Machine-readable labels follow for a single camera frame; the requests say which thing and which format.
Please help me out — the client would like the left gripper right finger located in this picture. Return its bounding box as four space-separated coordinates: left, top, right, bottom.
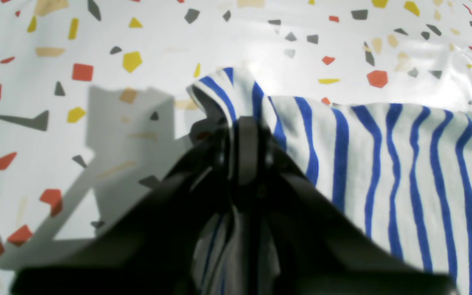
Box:
236 116 458 295

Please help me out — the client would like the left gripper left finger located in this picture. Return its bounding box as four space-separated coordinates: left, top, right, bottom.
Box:
11 123 232 295

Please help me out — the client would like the blue white striped t-shirt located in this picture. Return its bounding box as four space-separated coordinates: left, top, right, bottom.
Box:
187 68 472 295

